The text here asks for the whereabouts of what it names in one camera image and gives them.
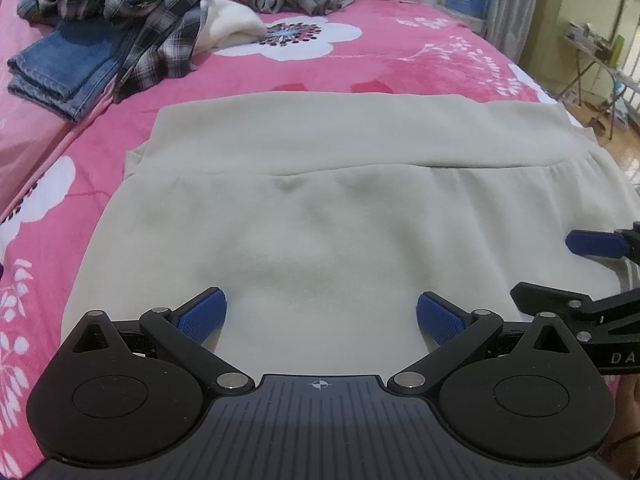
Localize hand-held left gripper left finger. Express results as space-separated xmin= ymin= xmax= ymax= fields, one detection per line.
xmin=72 ymin=288 xmax=255 ymax=394

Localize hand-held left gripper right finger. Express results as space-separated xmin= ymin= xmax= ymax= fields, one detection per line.
xmin=388 ymin=291 xmax=572 ymax=395

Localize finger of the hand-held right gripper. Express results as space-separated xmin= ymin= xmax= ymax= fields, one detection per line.
xmin=510 ymin=282 xmax=640 ymax=344
xmin=565 ymin=228 xmax=640 ymax=262

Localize beige zip jacket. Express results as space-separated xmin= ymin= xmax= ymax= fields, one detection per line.
xmin=60 ymin=91 xmax=640 ymax=378

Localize folding table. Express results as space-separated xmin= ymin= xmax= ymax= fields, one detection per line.
xmin=555 ymin=20 xmax=640 ymax=141

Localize grey curtain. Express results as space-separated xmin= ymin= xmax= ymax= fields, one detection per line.
xmin=485 ymin=0 xmax=543 ymax=63

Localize white water dispenser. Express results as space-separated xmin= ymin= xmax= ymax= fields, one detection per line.
xmin=435 ymin=0 xmax=488 ymax=36

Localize pink floral blanket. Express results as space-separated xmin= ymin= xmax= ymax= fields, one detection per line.
xmin=0 ymin=0 xmax=640 ymax=480

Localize blue jeans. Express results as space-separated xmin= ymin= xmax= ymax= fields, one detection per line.
xmin=7 ymin=20 xmax=141 ymax=123

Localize white fleece cloth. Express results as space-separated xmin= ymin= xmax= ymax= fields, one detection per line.
xmin=192 ymin=0 xmax=266 ymax=56

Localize plaid shirt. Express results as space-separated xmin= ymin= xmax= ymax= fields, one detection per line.
xmin=17 ymin=0 xmax=221 ymax=103

